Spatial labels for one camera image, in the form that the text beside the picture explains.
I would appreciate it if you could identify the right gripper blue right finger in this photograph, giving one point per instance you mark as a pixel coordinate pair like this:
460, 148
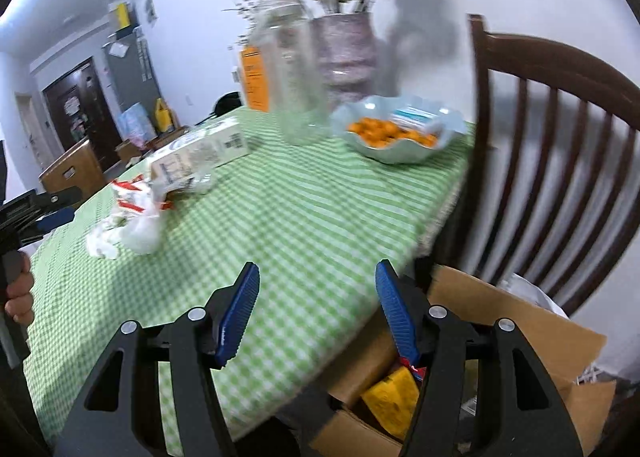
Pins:
432, 338

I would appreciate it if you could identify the grey refrigerator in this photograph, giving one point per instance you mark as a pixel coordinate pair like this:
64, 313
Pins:
130, 70

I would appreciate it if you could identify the light blue patterned bag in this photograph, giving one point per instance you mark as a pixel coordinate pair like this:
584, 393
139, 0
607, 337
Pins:
136, 125

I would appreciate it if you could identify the purple speckled flower vase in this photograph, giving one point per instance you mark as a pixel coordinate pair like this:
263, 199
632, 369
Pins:
345, 48

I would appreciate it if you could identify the yellow package in box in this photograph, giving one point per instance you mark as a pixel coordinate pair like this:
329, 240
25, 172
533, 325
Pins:
389, 404

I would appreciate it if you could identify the yellow shopping bag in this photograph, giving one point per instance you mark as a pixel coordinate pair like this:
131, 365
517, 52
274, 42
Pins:
163, 117

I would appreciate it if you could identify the translucent white plastic wrapper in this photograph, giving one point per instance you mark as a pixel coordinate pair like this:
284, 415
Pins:
143, 234

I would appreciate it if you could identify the white packet in bowl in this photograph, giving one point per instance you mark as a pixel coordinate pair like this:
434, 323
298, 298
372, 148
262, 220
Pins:
416, 119

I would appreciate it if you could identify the green checkered tablecloth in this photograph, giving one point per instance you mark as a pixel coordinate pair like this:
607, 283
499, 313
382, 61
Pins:
315, 219

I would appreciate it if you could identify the red white snack bag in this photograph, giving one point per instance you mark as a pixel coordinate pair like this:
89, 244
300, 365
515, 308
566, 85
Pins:
137, 197

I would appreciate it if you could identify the brown cardboard trash box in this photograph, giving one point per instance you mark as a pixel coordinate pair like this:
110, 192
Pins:
521, 391

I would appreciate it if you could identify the orange book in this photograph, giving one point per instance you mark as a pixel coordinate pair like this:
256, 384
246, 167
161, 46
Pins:
254, 78

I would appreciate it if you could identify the white tissue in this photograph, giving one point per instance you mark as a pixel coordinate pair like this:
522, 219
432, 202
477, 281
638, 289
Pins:
103, 240

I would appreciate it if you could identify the dark wooden slatted chair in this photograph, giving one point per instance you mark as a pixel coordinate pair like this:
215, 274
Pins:
562, 69

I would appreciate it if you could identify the light blue wavy bowl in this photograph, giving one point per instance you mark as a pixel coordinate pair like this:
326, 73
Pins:
405, 151

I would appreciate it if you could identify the clear glass jar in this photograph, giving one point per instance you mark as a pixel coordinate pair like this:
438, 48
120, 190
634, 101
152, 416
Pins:
282, 35

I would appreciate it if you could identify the white milk carton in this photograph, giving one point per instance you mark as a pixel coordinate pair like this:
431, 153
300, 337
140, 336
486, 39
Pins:
197, 152

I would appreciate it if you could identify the dark wooden door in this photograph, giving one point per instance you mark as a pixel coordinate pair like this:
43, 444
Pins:
79, 111

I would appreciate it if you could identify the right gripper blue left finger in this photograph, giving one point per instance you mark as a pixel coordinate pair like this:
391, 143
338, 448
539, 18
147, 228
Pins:
202, 340

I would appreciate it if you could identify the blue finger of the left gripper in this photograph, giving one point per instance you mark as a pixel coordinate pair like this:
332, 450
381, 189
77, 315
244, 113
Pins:
54, 220

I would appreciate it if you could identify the oranges in bowl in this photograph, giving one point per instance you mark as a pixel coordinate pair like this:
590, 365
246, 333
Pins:
381, 133

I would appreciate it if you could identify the person's left hand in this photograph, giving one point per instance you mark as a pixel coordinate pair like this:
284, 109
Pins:
20, 300

